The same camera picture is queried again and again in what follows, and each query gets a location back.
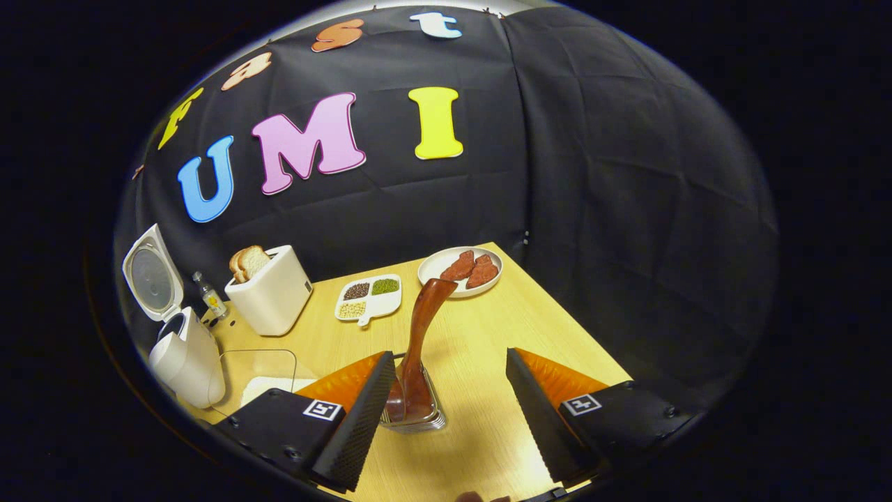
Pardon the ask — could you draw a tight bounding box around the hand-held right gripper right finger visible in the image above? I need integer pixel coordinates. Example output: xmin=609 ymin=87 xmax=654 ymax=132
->
xmin=505 ymin=347 xmax=698 ymax=489

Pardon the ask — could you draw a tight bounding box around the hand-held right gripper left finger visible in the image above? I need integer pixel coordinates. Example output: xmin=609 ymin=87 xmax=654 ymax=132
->
xmin=213 ymin=351 xmax=397 ymax=492

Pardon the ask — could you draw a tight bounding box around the clear chopstick holder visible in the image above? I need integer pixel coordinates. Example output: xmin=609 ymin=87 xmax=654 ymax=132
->
xmin=380 ymin=352 xmax=447 ymax=434

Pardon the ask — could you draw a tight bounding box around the brown wooden spoon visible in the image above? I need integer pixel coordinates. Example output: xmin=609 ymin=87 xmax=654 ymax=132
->
xmin=385 ymin=277 xmax=459 ymax=425

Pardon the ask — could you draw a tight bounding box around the white rice cooker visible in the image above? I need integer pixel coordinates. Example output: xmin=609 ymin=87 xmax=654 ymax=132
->
xmin=123 ymin=223 xmax=226 ymax=410

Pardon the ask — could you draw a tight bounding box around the clear plastic container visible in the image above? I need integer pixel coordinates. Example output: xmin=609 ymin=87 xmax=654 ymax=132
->
xmin=208 ymin=349 xmax=319 ymax=420

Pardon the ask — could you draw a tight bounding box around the white divided bean dish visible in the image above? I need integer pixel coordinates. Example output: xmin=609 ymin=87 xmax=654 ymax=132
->
xmin=334 ymin=274 xmax=403 ymax=328

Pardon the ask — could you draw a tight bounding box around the white toaster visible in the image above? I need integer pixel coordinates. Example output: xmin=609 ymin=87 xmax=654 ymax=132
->
xmin=224 ymin=245 xmax=313 ymax=337

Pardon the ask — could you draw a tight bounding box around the red meat slice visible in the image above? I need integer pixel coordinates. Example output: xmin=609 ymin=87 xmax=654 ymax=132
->
xmin=466 ymin=254 xmax=500 ymax=289
xmin=439 ymin=250 xmax=476 ymax=282

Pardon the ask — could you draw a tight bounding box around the round white plate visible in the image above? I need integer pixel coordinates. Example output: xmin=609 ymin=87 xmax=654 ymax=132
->
xmin=417 ymin=246 xmax=502 ymax=298

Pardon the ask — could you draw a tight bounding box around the small clear bottle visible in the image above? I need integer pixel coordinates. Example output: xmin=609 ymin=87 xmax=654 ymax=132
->
xmin=192 ymin=272 xmax=229 ymax=322

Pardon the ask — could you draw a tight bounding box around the black backdrop cloth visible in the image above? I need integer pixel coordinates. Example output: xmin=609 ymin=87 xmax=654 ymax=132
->
xmin=113 ymin=6 xmax=779 ymax=393

